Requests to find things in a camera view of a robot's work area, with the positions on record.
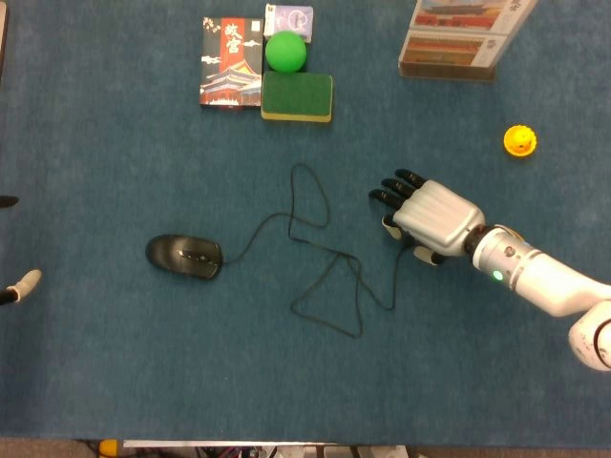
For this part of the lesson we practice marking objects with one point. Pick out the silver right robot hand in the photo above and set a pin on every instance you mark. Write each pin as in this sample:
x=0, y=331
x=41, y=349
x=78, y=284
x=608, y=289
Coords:
x=439, y=214

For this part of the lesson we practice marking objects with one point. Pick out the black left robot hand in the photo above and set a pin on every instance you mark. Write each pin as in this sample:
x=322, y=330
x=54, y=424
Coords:
x=24, y=284

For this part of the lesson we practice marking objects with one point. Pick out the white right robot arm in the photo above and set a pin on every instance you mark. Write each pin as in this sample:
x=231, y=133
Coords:
x=549, y=272

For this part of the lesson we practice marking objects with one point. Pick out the black computer mouse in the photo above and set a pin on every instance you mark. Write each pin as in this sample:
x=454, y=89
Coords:
x=181, y=255

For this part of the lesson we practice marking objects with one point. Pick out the yellow toy duck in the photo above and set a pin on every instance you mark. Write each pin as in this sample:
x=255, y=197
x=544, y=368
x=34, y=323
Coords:
x=520, y=141

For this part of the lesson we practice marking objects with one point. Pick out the blue felt table mat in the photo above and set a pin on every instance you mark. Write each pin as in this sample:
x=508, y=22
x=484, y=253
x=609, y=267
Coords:
x=143, y=358

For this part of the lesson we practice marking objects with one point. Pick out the stacked red beige boxes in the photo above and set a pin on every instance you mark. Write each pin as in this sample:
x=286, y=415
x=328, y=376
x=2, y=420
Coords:
x=501, y=71

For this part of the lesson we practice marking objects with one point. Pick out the palace print box, brown building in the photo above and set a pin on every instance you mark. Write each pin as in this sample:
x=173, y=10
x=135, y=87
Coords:
x=444, y=50

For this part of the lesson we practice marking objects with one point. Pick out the yellow object under table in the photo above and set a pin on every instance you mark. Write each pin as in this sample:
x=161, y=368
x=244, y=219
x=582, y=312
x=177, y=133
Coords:
x=108, y=449

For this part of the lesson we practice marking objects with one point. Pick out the green sponge with yellow base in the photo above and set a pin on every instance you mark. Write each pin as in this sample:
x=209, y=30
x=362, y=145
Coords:
x=296, y=95

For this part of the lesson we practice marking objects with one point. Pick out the palace print box, red building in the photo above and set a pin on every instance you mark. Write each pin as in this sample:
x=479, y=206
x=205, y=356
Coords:
x=458, y=12

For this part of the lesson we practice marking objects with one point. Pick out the green ball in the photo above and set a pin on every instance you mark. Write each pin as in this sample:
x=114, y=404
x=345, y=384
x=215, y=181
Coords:
x=285, y=51

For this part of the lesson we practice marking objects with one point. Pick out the purple white card box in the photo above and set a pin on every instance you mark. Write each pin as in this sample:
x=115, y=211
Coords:
x=291, y=19

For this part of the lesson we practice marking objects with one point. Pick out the brown wooden board edge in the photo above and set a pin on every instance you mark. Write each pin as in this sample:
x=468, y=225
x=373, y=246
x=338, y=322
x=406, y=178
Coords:
x=3, y=38

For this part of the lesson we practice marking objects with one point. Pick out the black book with palace print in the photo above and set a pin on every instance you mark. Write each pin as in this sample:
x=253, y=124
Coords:
x=231, y=67

